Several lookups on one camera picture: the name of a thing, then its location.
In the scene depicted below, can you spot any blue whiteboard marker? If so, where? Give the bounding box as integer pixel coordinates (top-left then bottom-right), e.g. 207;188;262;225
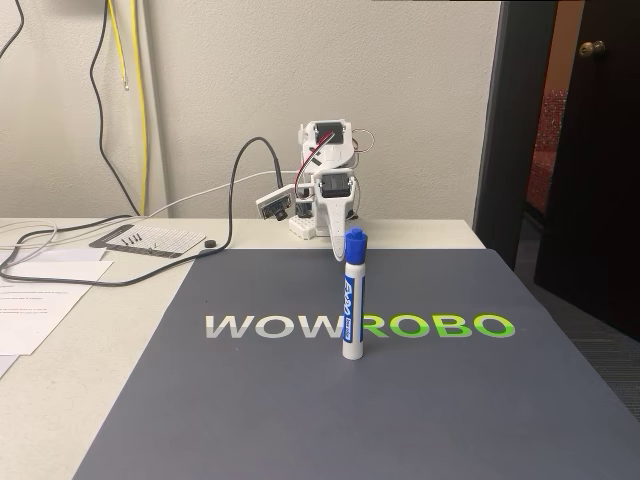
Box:
341;226;370;361

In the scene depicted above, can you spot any striped screw card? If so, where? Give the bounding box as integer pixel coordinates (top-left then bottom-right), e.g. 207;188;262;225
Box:
88;224;207;260

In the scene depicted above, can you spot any grey WOWROBO mat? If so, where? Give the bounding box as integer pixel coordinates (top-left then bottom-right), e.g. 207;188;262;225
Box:
72;248;640;480

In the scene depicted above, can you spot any red speckled furniture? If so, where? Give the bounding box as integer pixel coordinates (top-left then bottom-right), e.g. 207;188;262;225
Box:
524;87;570;216

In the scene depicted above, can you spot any dark wooden door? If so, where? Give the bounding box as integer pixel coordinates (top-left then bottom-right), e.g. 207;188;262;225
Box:
533;0;640;344

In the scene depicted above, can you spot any blank white paper sheet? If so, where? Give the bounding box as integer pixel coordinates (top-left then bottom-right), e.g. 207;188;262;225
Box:
0;247;109;267

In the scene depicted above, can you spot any printed white paper sheet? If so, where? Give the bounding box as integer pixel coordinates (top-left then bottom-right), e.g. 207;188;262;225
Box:
0;259;115;357

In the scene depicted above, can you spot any white gripper camera module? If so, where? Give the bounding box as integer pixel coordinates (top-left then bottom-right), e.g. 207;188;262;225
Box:
255;183;296;222

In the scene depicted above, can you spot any black camera cable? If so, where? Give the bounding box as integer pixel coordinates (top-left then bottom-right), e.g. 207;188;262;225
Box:
0;137;286;287

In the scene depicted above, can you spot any white cable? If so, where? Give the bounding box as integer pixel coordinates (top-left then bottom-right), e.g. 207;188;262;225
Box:
0;169;306;266

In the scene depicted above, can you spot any dark grey door frame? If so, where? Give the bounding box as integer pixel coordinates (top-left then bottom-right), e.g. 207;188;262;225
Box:
472;0;559;274

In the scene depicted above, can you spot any long yellow wire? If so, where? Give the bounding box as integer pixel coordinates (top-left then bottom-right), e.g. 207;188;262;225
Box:
130;0;149;216

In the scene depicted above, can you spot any black power cable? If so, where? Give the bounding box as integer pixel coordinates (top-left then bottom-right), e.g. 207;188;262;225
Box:
0;0;147;251

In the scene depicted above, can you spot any yellow wire with bare tip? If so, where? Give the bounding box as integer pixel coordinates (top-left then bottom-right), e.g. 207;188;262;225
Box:
106;0;131;92

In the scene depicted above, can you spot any thin black wall cable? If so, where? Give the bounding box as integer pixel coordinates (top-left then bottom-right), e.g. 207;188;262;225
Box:
0;0;25;59

